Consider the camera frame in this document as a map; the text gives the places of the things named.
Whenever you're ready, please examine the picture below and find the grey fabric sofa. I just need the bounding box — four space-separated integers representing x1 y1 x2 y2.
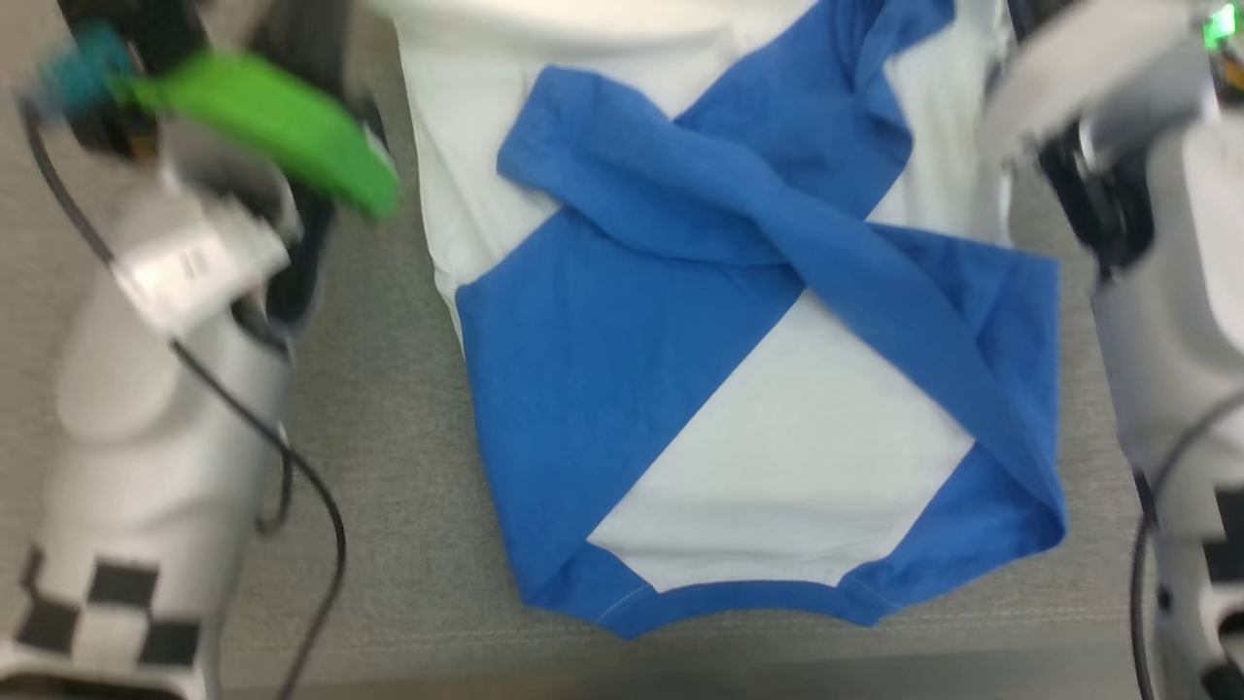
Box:
0 0 1244 686

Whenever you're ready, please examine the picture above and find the blue and white shirt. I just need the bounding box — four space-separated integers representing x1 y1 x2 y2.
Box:
374 0 1071 643

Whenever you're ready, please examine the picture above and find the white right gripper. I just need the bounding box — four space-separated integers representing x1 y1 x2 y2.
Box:
975 0 1221 152

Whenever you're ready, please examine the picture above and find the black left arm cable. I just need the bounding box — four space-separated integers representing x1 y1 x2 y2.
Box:
19 97 349 700

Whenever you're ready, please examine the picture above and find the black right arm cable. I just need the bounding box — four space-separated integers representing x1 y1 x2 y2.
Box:
1125 389 1244 700

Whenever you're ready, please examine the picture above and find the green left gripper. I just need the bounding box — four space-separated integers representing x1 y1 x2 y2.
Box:
115 49 405 332

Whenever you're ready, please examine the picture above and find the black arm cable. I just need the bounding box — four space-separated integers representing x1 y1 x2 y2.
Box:
19 97 349 700
1125 389 1244 700

